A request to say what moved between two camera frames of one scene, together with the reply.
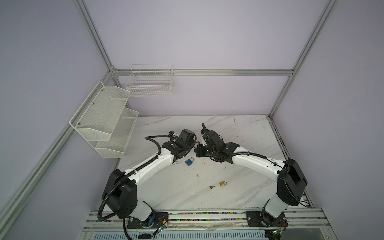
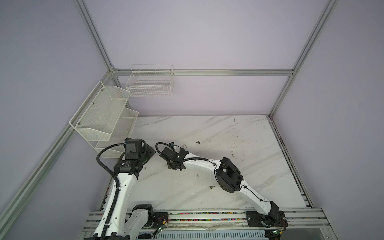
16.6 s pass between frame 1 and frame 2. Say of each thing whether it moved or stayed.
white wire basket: stayed
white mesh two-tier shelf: stayed
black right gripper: moved
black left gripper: moved
